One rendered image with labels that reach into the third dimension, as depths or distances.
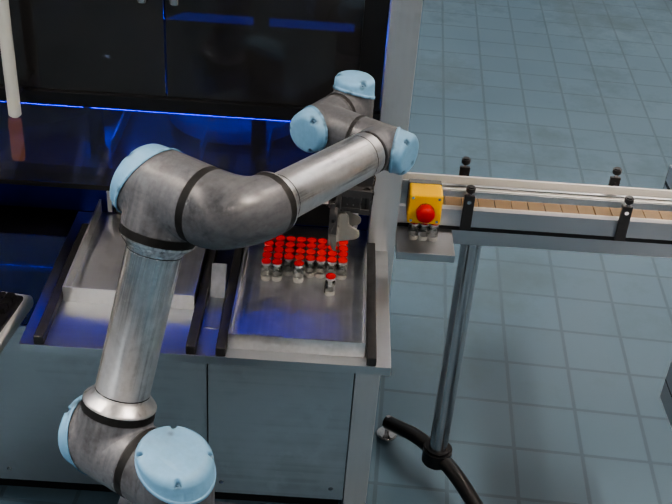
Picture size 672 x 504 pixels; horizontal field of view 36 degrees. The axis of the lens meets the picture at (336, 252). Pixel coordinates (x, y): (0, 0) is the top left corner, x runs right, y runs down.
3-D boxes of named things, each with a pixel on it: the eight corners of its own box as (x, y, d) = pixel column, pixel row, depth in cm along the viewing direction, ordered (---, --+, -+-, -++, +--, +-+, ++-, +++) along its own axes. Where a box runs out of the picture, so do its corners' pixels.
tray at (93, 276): (100, 212, 233) (99, 199, 231) (215, 220, 233) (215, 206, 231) (63, 301, 205) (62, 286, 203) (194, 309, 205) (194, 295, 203)
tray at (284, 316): (246, 250, 224) (246, 236, 222) (365, 258, 224) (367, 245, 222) (227, 348, 196) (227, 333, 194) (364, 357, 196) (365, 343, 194)
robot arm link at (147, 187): (112, 512, 156) (191, 169, 141) (43, 467, 162) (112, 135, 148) (163, 488, 166) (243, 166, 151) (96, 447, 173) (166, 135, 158)
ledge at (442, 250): (394, 225, 240) (395, 218, 239) (449, 229, 240) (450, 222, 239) (395, 259, 228) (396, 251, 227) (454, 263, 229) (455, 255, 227)
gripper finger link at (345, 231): (356, 259, 201) (360, 216, 197) (326, 256, 201) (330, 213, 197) (357, 252, 204) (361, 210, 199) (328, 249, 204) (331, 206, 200)
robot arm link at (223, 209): (246, 210, 136) (427, 118, 173) (183, 182, 141) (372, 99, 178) (240, 284, 141) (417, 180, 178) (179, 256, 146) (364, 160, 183)
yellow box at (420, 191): (405, 206, 228) (408, 177, 224) (437, 208, 229) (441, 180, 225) (406, 224, 222) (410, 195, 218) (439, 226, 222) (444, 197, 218)
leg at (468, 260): (418, 451, 290) (453, 219, 248) (450, 453, 290) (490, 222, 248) (419, 474, 282) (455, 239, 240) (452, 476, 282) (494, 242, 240)
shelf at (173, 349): (78, 218, 234) (78, 211, 233) (386, 239, 235) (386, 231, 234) (19, 352, 194) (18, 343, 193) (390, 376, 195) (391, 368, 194)
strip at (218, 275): (212, 286, 212) (212, 262, 209) (226, 287, 212) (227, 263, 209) (203, 327, 200) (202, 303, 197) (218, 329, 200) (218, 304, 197)
